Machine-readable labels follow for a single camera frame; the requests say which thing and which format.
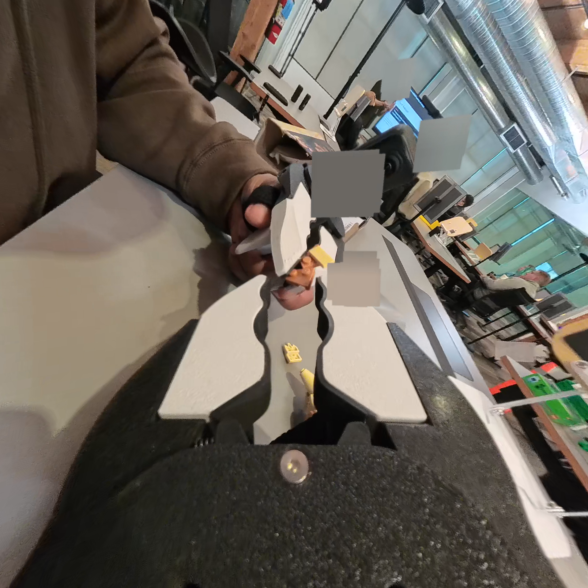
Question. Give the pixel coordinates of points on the brown and tan brick piece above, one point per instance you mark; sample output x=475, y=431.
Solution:
x=303, y=273

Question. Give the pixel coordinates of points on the grey desk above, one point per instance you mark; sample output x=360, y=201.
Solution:
x=115, y=275

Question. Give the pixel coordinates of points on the white board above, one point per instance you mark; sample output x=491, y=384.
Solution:
x=519, y=468

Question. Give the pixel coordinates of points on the person's left forearm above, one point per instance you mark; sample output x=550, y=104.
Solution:
x=183, y=128

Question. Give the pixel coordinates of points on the person's brown zip hoodie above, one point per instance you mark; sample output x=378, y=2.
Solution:
x=36, y=92

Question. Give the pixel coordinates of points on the tan wooden chair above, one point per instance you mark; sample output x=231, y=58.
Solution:
x=457, y=226

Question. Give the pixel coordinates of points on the silver ventilation duct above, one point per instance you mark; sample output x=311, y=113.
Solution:
x=505, y=69

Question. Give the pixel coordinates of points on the wood-edged table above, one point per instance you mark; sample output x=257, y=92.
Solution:
x=441, y=252

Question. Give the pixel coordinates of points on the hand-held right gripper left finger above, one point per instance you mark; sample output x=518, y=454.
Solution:
x=220, y=358

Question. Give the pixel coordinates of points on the long yellow brick piece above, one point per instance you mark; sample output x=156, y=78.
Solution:
x=307, y=379

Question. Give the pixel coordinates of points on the black office chair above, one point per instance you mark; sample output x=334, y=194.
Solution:
x=197, y=50

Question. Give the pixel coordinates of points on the cardboard box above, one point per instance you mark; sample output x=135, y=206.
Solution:
x=275, y=138

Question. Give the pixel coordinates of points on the lit computer monitor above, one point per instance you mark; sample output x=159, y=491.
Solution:
x=395, y=119

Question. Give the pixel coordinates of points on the person's left hand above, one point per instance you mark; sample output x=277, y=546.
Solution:
x=255, y=216

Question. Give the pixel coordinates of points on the red fire extinguisher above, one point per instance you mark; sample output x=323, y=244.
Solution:
x=275, y=30

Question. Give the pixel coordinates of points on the wooden pillar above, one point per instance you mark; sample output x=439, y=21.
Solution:
x=252, y=36

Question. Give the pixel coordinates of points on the green brick pieces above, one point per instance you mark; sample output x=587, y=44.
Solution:
x=551, y=399

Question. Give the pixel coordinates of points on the black stand pole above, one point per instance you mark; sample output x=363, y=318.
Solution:
x=367, y=55

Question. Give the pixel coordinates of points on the small yellow brick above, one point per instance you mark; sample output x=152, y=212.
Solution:
x=291, y=353

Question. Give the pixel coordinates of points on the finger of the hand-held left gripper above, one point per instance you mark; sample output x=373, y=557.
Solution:
x=333, y=239
x=289, y=229

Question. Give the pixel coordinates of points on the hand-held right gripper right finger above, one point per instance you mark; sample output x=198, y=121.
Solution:
x=372, y=367

